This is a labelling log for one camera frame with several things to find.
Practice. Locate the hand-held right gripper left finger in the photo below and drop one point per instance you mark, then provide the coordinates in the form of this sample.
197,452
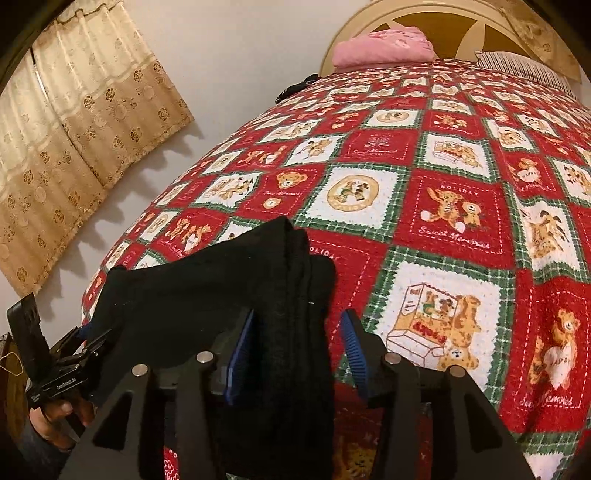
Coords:
239,360

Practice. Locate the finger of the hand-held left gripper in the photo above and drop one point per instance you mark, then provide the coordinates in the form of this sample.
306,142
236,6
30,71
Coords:
94,348
69,340

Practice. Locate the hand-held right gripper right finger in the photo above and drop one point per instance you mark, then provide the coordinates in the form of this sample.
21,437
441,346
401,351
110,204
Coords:
356,357

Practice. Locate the black pants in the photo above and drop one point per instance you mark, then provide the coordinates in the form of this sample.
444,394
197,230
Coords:
277,323

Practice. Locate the person's left forearm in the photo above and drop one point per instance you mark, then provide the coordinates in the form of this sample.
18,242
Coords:
39,457

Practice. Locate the person's left hand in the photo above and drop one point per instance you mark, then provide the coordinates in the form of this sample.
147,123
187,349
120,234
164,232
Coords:
51,422

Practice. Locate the brown wooden furniture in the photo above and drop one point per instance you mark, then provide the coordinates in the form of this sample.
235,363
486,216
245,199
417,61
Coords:
11,387

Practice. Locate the red bear printed blanket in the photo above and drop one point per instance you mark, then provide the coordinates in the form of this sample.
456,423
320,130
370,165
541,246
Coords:
452,258

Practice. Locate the small black object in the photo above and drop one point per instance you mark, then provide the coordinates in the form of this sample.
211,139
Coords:
295,88

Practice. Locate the pink pillow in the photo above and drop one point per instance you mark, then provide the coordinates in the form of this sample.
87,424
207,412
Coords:
383,48

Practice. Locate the cream wooden headboard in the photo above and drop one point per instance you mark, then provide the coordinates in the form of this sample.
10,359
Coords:
355,28

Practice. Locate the striped pillow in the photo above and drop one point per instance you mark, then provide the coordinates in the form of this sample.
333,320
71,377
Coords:
521,69

